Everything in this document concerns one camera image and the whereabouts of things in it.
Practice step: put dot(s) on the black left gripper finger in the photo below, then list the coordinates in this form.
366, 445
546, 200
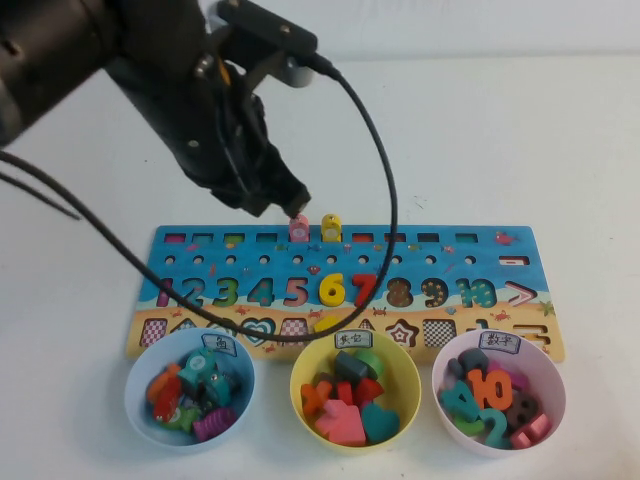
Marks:
255, 205
290, 190

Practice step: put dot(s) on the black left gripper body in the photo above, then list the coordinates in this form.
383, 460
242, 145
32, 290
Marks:
200, 125

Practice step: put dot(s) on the yellow number six piece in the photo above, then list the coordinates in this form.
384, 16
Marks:
325, 291

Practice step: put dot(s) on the blue wooden number puzzle board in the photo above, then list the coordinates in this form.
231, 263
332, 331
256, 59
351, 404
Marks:
250, 270

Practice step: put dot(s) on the red number seven piece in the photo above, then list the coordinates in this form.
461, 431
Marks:
362, 291

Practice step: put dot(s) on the yellow pentagon piece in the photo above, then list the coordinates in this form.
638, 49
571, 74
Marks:
325, 324

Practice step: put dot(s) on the yellow plastic bowl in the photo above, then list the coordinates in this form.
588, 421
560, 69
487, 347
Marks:
307, 362

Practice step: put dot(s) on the dark brown shape piece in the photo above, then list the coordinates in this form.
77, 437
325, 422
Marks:
325, 378

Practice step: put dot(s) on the green round piece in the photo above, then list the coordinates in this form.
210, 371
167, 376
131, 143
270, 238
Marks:
372, 360

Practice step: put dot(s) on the grey trapezoid piece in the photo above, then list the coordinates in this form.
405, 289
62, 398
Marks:
350, 370

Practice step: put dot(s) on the orange cross piece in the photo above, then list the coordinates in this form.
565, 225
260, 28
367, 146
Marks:
315, 397

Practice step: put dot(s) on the small red sign piece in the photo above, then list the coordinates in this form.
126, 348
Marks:
345, 392

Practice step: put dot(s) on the red shape piece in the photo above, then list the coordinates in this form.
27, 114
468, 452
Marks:
370, 392

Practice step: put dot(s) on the pink arrow piece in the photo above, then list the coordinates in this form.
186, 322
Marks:
340, 422

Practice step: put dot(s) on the light blue plastic bowl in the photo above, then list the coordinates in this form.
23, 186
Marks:
140, 410

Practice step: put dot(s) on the teal heart piece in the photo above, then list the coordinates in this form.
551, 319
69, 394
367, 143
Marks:
380, 422

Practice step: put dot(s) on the grey number piece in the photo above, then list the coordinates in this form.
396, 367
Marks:
472, 360

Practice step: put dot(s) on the teal number four piece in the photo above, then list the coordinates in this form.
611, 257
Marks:
460, 400

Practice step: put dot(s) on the magenta number piece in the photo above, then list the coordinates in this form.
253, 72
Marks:
517, 380

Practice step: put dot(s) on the green number piece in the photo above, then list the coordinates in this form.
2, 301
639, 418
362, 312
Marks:
467, 427

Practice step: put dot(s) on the teal number two piece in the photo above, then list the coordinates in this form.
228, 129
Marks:
492, 430

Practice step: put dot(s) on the brown number eight piece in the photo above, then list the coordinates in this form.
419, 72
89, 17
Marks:
530, 397

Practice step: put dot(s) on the pale pink plastic bowl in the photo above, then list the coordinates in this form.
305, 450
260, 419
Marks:
547, 380

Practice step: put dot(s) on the pink equals sign piece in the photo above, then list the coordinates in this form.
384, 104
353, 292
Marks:
540, 425

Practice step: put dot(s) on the pink fish block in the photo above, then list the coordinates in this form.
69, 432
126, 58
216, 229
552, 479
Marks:
299, 232

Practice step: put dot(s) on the yellow fish block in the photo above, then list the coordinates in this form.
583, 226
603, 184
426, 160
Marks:
331, 231

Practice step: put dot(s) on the paper label with fish character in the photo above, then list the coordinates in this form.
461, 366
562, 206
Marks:
218, 345

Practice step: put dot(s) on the paper label with two characters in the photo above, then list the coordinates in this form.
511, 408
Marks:
353, 340

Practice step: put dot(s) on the teal fish block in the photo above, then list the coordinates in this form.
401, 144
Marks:
195, 367
215, 390

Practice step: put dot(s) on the orange fish block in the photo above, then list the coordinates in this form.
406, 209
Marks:
162, 382

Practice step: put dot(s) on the red fish block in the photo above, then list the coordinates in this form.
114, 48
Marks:
167, 400

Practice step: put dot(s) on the purple fish block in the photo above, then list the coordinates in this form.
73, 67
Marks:
215, 424

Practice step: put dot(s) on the green fish block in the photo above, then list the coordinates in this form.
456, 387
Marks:
182, 420

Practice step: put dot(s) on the paper label reading numbers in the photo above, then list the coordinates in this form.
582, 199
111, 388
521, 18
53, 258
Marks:
499, 342

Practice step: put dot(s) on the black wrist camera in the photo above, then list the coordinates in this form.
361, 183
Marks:
270, 25

